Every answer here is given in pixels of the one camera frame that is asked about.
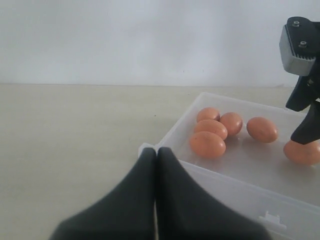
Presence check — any brown egg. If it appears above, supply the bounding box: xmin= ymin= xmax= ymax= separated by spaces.
xmin=196 ymin=107 xmax=221 ymax=123
xmin=188 ymin=131 xmax=226 ymax=159
xmin=283 ymin=140 xmax=320 ymax=166
xmin=246 ymin=117 xmax=278 ymax=144
xmin=219 ymin=112 xmax=243 ymax=137
xmin=193 ymin=119 xmax=228 ymax=140

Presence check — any clear plastic drawer bin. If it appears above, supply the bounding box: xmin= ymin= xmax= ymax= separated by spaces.
xmin=154 ymin=92 xmax=320 ymax=240

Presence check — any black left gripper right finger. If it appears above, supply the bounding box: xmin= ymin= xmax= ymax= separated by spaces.
xmin=156 ymin=147 xmax=271 ymax=240

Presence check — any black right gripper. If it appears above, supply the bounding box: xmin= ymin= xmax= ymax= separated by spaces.
xmin=285 ymin=72 xmax=320 ymax=145

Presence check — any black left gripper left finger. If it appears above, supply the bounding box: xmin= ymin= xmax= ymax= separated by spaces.
xmin=50 ymin=147 xmax=157 ymax=240

